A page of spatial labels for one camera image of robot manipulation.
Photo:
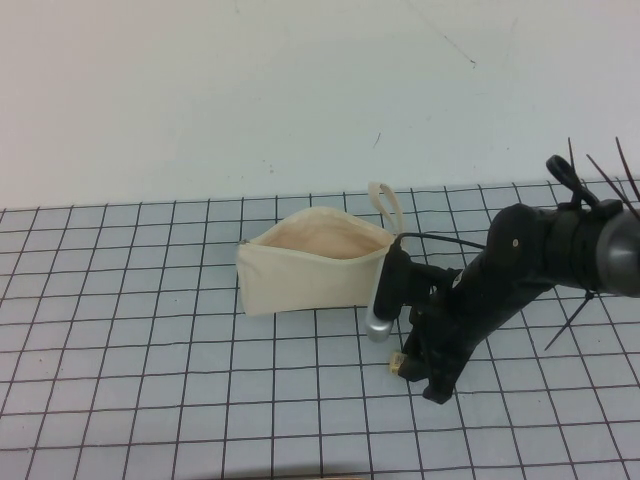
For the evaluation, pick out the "black zip tie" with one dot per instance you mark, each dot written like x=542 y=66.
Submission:
x=570 y=320
x=627 y=167
x=572 y=160
x=607 y=177

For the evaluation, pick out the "cream canvas zipper pencil case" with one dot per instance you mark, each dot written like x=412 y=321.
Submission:
x=310 y=285

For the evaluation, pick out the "grey grid-patterned table mat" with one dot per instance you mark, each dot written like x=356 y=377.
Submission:
x=150 y=360

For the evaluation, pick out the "small yellow eraser with barcode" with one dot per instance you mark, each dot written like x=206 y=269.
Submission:
x=395 y=364

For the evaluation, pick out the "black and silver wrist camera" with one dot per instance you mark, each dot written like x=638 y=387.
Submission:
x=387 y=295

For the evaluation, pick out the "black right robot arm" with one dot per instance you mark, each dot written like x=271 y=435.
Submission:
x=540 y=245

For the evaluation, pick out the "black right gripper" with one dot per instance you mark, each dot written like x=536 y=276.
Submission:
x=445 y=330

